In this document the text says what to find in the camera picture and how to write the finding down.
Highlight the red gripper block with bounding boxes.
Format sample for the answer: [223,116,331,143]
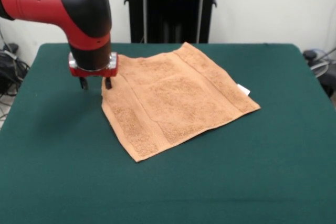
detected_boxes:
[68,52,119,91]

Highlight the tan terry towel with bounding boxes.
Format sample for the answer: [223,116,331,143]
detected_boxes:
[101,41,261,163]

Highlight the dark green table cloth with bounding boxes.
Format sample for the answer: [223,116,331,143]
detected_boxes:
[0,42,336,224]

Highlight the black cable tangle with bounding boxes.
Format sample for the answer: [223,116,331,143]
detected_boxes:
[0,49,31,98]

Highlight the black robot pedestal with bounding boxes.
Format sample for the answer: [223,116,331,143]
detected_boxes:
[123,0,218,44]

